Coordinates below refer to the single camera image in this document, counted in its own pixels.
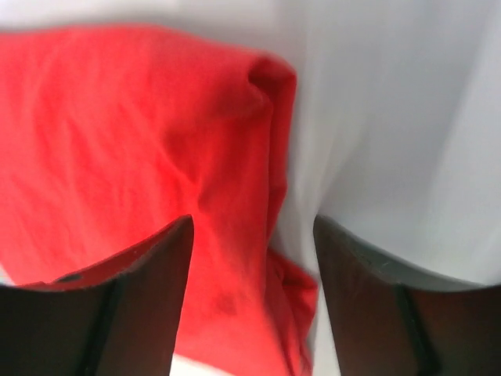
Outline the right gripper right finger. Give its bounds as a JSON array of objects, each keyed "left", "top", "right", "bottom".
[{"left": 313, "top": 216, "right": 500, "bottom": 375}]

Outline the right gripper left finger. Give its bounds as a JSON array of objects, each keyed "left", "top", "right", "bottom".
[{"left": 1, "top": 215, "right": 194, "bottom": 375}]

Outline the red garment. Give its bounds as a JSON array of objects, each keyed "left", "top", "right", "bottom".
[{"left": 1, "top": 25, "right": 318, "bottom": 375}]

